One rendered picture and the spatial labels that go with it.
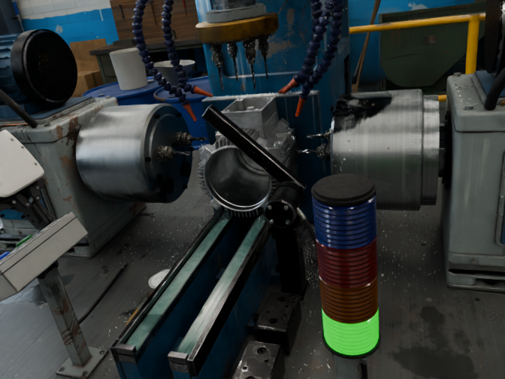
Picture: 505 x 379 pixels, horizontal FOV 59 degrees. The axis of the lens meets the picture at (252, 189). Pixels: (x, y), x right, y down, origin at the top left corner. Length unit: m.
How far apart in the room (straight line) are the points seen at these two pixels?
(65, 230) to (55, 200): 0.41
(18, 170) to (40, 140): 0.34
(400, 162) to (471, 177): 0.12
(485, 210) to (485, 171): 0.08
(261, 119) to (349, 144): 0.22
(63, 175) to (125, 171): 0.18
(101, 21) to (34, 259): 6.64
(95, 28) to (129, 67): 4.33
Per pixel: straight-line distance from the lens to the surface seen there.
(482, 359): 0.86
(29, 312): 1.16
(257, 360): 0.76
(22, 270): 0.77
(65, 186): 1.19
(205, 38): 0.98
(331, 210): 0.41
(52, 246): 0.81
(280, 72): 1.22
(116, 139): 1.08
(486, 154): 0.86
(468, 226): 0.92
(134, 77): 3.10
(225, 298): 0.78
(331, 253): 0.44
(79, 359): 0.93
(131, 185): 1.09
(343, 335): 0.50
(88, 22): 7.44
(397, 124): 0.88
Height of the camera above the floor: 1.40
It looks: 25 degrees down
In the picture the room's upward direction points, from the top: 9 degrees counter-clockwise
